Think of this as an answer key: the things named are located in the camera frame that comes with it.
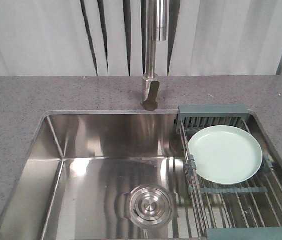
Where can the round steel sink drain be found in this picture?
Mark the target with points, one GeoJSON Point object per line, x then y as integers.
{"type": "Point", "coordinates": [149, 206]}

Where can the stainless steel sink basin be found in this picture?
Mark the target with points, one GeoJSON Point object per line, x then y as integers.
{"type": "Point", "coordinates": [79, 166]}

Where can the stainless steel faucet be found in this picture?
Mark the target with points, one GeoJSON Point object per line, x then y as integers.
{"type": "Point", "coordinates": [156, 31]}

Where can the mint green round plate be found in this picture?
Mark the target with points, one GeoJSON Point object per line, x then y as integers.
{"type": "Point", "coordinates": [225, 155]}

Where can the teal metal drying rack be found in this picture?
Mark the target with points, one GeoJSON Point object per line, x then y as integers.
{"type": "Point", "coordinates": [250, 210]}

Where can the white pleated curtain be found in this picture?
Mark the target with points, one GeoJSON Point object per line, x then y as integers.
{"type": "Point", "coordinates": [107, 38]}

